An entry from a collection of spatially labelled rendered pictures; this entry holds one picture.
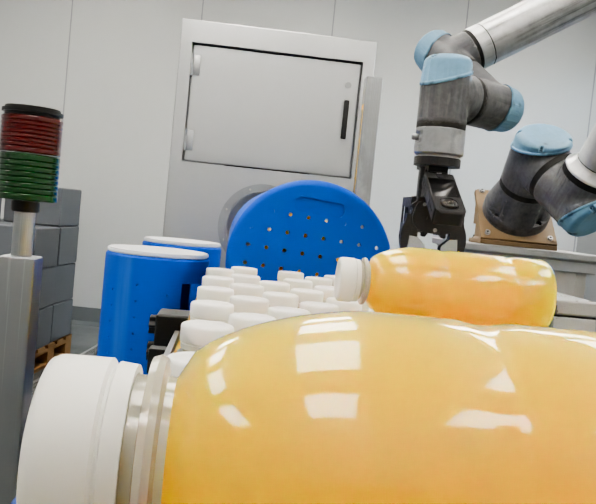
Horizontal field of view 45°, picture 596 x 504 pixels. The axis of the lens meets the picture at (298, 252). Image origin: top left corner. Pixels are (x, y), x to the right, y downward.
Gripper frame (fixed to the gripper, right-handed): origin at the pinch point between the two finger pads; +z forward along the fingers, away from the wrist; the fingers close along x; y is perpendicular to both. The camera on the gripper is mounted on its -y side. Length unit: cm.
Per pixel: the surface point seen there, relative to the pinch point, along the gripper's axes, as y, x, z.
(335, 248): 14.7, 12.4, -4.3
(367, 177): 158, -18, -25
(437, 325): -93, 26, -7
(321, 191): 14.7, 15.7, -13.6
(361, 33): 530, -67, -171
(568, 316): -18.4, -13.6, 0.2
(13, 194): -29, 53, -9
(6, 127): -29, 54, -15
